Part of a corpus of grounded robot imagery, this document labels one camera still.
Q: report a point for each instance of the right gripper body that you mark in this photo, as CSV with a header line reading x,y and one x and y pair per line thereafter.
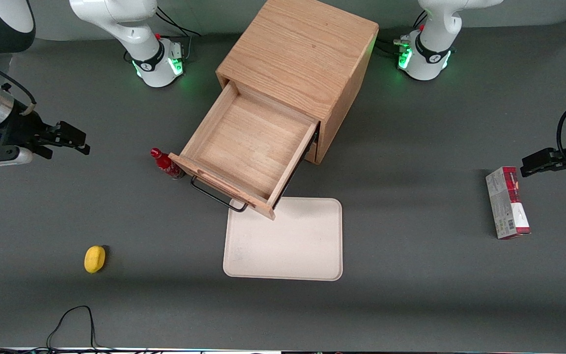
x,y
18,128

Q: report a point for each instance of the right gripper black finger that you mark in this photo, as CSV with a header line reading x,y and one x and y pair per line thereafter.
x,y
42,150
71,137

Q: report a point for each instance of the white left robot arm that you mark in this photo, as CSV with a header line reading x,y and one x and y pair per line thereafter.
x,y
430,59

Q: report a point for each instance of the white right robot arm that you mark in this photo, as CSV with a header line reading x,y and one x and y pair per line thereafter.
x,y
116,19

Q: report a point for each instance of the grey and red carton box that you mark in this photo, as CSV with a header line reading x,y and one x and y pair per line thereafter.
x,y
506,206

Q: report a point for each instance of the red cola bottle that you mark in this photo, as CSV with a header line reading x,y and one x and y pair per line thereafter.
x,y
165,164

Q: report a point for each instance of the yellow lemon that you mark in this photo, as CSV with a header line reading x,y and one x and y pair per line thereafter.
x,y
95,259

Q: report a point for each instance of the cream rectangular tray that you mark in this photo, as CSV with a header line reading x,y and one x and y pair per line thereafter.
x,y
293,246

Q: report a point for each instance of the wooden cabinet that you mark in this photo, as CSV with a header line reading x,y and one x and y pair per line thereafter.
x,y
302,49

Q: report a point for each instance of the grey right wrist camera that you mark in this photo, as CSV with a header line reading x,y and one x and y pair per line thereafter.
x,y
8,160

